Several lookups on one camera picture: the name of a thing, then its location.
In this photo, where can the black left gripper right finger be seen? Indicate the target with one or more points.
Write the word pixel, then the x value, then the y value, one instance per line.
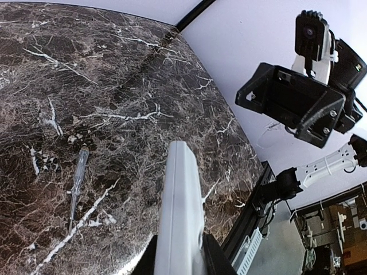
pixel 214 259

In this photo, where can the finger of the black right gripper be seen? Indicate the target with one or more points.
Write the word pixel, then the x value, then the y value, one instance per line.
pixel 259 93
pixel 316 125

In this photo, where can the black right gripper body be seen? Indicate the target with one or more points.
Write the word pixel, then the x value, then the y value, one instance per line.
pixel 297 93

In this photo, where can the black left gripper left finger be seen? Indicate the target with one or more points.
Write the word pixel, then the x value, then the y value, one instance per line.
pixel 145 265

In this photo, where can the white air conditioner remote control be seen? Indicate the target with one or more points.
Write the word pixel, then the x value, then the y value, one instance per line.
pixel 181 224

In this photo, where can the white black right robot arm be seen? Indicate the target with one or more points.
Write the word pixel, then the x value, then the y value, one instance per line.
pixel 300 167

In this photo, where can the white slotted cable duct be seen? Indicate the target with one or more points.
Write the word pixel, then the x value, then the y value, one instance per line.
pixel 247 251

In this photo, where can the black front table rail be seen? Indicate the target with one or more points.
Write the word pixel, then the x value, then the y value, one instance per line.
pixel 246 206

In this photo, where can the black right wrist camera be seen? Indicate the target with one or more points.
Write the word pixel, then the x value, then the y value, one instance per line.
pixel 315 46

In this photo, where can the black enclosure frame post right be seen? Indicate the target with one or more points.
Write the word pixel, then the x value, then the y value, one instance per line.
pixel 193 14

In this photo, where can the clear handle test screwdriver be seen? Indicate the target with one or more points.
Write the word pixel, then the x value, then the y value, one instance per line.
pixel 77 181

